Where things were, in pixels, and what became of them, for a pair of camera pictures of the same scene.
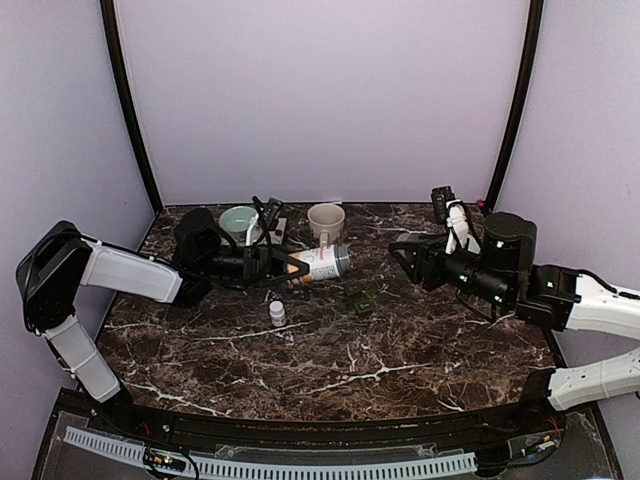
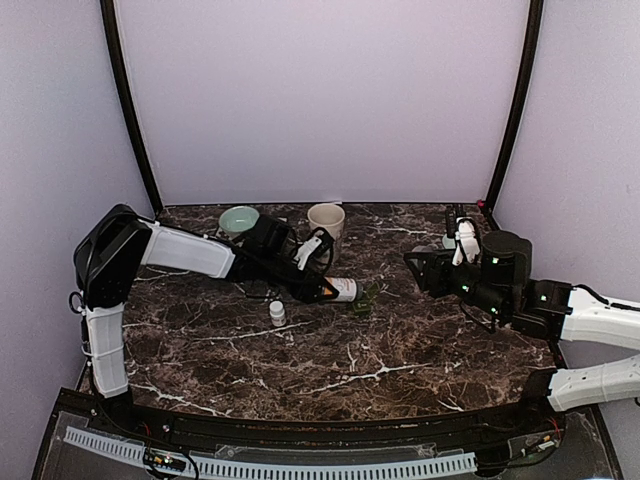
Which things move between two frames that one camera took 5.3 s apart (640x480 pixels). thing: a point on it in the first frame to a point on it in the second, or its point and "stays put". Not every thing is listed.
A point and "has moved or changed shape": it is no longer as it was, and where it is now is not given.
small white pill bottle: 277,313 stays put
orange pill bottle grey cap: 324,262 has moved or changed shape
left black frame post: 109,13 stays put
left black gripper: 259,265 to 305,292
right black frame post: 534,35 stays put
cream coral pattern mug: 326,222 stays put
